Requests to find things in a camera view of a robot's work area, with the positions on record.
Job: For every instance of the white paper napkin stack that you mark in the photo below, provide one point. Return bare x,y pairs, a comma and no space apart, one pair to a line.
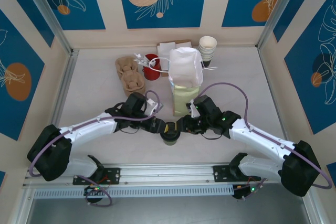
165,48

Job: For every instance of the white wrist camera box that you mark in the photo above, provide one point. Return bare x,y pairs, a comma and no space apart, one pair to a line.
151,106
194,112

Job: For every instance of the brown cardboard napkin box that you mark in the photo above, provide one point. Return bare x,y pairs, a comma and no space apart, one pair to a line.
183,42

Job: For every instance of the aluminium frame post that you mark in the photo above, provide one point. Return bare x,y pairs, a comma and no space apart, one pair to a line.
278,9
44,6

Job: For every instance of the red cylindrical holder cup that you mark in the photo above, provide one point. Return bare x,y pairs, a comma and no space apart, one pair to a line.
151,74

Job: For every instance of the pale green paper bag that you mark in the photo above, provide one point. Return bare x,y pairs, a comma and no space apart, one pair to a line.
183,95

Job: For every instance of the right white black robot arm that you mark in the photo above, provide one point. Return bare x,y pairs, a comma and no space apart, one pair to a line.
262,137

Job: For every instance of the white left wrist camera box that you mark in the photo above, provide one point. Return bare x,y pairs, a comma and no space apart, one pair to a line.
151,106

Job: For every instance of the stack of paper cups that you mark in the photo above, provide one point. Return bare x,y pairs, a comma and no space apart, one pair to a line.
207,51

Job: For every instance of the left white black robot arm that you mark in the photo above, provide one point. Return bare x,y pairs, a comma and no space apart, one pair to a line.
86,129

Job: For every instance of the white sachet bundle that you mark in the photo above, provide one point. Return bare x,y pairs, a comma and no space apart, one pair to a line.
139,60

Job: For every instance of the black plastic cup lid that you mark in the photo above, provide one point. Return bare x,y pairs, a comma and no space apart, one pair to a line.
170,133

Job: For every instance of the brown pulp cup carrier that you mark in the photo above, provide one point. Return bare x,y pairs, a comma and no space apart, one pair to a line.
130,77

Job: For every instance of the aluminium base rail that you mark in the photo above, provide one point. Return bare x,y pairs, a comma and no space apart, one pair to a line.
168,172

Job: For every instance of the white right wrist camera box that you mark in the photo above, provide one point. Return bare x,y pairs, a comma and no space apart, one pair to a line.
194,112

